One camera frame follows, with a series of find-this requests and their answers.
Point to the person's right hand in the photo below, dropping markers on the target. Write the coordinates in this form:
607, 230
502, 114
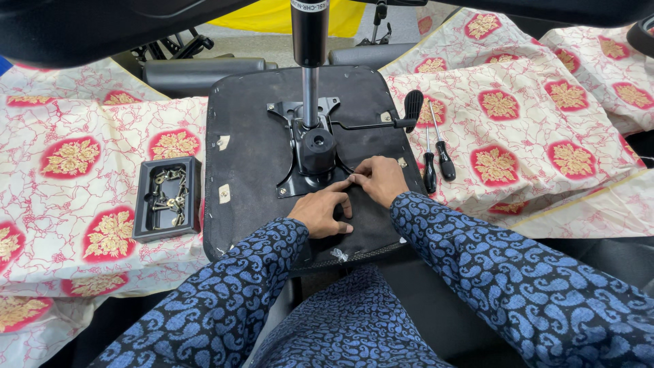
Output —
386, 179

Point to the person's left hand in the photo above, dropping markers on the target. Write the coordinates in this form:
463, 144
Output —
317, 212

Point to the clear plastic scrap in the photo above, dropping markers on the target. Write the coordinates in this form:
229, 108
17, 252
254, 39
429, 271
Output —
339, 254

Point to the black metal tilt mechanism plate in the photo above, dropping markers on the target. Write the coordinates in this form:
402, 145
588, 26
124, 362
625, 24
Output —
292, 171

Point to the black upturned chair seat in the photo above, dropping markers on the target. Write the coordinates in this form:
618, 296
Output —
245, 153

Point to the person's blue patterned clothing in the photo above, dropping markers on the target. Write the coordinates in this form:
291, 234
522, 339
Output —
347, 327

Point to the black chair armrest pad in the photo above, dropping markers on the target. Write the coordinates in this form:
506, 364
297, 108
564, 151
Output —
368, 53
204, 74

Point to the cream red floral cloth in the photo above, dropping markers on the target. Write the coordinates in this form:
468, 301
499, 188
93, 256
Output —
511, 153
51, 204

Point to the pile of screws and washers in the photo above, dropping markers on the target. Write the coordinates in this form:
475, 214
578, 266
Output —
173, 202

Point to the black plastic tray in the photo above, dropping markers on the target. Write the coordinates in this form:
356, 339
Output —
168, 233

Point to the black stand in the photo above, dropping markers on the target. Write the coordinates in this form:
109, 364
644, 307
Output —
379, 23

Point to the black gas lift cylinder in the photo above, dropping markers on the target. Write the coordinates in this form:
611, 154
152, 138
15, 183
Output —
309, 36

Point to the yellow sheet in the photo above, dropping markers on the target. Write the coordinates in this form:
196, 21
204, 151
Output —
265, 15

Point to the black chair caster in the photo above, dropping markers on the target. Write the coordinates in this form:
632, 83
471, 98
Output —
642, 38

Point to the black chair star base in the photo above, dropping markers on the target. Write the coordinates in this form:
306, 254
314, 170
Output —
76, 30

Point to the black metal frame parts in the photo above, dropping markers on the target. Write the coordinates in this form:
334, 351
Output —
173, 47

